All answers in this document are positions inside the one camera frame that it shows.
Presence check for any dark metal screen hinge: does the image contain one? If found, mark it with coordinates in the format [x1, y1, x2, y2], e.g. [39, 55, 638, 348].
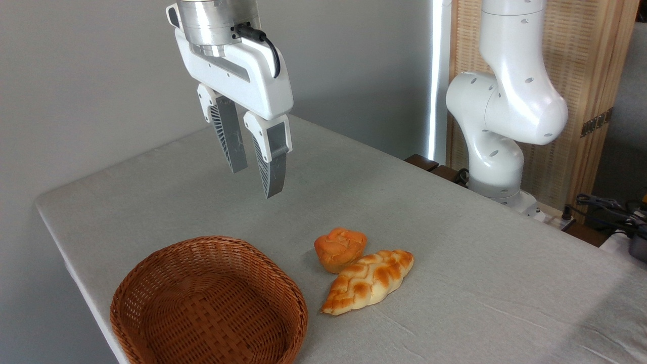
[580, 107, 614, 138]

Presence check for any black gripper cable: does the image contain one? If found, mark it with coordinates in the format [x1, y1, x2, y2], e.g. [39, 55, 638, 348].
[233, 23, 281, 79]

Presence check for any brown woven wicker basket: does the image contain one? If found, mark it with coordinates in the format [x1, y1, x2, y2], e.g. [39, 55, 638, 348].
[110, 236, 309, 364]

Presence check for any small round orange bread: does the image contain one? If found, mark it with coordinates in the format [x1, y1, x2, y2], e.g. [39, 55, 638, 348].
[314, 227, 368, 274]

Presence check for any long braided bread loaf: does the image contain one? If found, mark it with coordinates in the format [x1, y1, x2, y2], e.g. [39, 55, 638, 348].
[320, 249, 415, 316]

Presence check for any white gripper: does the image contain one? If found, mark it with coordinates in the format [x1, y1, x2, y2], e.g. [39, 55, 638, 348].
[174, 28, 294, 199]

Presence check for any wooden slatted folding screen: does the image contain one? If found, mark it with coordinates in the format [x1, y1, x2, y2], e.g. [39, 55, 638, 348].
[447, 0, 640, 223]

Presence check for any black cable bundle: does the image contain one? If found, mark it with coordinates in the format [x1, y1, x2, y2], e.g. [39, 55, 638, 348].
[564, 194, 647, 234]

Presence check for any dark brown wooden block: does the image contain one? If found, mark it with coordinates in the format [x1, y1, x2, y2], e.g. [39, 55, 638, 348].
[430, 164, 468, 187]
[404, 154, 439, 172]

